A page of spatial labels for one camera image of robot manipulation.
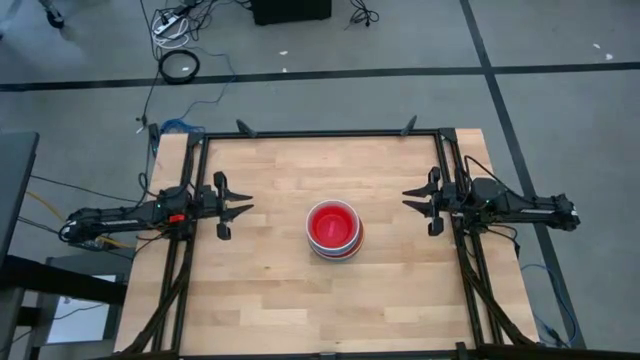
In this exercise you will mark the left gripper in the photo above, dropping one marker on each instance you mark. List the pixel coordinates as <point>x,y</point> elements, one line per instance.
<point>222,231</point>

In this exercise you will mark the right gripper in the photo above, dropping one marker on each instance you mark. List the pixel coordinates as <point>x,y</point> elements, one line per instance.
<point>436,227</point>

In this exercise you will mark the white bowl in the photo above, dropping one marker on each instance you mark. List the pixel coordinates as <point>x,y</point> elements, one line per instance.
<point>315,244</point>

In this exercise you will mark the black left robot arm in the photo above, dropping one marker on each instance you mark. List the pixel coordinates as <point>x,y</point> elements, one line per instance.
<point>125,220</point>

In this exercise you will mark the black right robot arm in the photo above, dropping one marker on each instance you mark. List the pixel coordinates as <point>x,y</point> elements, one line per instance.
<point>525,207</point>

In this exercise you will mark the small black device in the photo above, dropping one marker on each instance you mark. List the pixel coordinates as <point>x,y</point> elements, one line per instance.
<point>153,136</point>

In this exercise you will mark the white panel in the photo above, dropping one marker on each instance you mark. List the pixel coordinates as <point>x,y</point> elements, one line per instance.
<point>80,310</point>

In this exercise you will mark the black furniture beam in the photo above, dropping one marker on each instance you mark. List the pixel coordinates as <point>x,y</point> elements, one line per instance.
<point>60,282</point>

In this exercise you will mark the white power strip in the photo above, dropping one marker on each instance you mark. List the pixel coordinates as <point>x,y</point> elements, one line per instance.
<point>167,24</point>

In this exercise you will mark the black box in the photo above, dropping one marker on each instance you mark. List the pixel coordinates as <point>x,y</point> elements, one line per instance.
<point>291,11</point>

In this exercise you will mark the grey desk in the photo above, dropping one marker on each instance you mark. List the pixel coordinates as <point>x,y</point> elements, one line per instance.
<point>15,185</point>

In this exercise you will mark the black chair caster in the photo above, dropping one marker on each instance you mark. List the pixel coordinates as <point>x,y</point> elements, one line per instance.
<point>52,19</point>

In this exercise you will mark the black frame brace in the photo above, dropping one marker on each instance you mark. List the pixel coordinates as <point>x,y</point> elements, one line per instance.
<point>245,129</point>
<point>409,126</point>

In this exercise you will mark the black aluminium frame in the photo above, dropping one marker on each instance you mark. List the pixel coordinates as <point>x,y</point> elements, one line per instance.
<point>320,134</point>

